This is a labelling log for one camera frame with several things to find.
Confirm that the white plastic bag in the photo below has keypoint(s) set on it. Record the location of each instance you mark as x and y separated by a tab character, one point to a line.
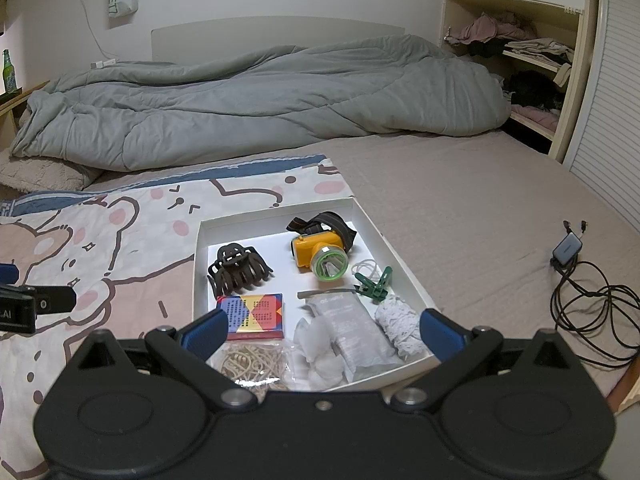
315	355

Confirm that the green glass bottle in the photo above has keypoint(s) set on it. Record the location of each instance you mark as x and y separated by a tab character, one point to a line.
8	77

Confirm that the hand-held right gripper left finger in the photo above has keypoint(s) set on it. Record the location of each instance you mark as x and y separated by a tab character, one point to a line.
207	334

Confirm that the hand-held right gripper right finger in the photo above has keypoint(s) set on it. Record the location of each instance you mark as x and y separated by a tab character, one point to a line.
442	336

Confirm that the black usb plug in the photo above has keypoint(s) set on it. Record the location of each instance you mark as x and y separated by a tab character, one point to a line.
583	225
567	225

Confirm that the grey duvet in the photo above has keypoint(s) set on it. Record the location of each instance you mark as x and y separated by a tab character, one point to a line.
250	100

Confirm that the wooden bedside shelf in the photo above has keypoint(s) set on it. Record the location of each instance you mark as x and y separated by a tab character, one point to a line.
20	97

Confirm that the pink folded cloth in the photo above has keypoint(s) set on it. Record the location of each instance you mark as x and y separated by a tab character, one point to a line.
540	117

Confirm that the brown hair claw clip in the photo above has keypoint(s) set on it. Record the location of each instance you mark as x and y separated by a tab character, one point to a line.
235	272

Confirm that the grey usb hub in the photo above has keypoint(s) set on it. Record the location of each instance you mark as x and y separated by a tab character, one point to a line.
567	250

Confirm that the white lace ribbon roll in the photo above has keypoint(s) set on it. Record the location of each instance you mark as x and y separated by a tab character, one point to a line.
397	325

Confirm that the white cardboard box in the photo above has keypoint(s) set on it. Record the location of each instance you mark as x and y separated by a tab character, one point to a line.
272	245

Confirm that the beige bed sheet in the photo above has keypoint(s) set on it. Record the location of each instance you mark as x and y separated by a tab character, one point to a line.
475	200

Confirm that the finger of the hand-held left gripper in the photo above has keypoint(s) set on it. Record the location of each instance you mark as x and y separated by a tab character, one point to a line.
7	273
55	299

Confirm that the cream headboard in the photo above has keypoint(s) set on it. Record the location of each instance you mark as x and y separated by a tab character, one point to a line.
275	35

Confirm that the bear printed blanket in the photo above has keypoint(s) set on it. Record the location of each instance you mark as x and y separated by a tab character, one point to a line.
125	260

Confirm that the colourful patterned small box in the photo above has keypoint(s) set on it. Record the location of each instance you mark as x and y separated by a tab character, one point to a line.
255	312

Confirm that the black clothing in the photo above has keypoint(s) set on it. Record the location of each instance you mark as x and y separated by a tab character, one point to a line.
532	87

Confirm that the beige fuzzy pillow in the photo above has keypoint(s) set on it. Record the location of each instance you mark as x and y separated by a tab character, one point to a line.
45	172

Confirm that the white power strip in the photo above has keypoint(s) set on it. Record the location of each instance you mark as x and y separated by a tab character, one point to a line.
105	63

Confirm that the cream shelf unit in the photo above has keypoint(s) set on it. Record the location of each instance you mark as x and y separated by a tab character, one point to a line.
570	110

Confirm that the white slatted door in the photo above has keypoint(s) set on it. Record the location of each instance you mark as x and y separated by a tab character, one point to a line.
615	110

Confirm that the beige folded clothes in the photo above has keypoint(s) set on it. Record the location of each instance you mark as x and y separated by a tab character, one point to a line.
537	47

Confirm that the white packet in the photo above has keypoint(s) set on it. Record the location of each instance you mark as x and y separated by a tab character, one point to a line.
355	330

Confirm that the pink clothes pile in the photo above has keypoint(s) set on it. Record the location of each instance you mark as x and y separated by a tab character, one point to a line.
480	27

